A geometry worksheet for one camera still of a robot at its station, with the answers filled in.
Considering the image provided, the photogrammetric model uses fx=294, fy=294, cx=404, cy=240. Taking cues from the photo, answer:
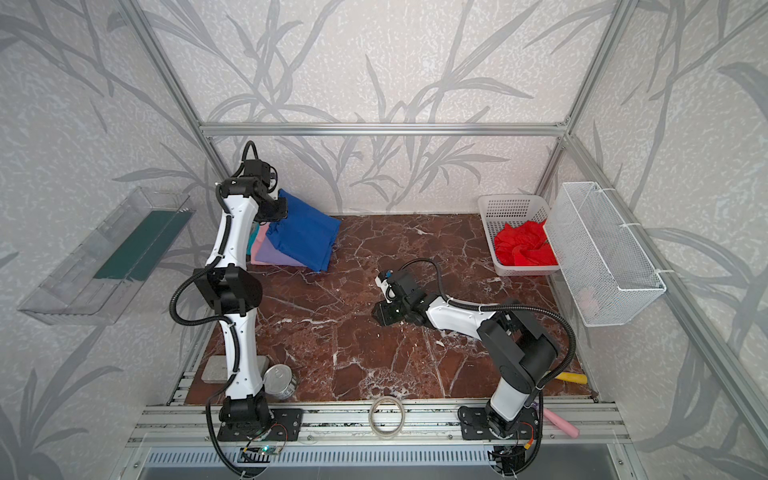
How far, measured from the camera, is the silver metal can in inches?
29.8

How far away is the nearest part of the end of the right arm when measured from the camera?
67 cm

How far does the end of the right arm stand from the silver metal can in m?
0.27
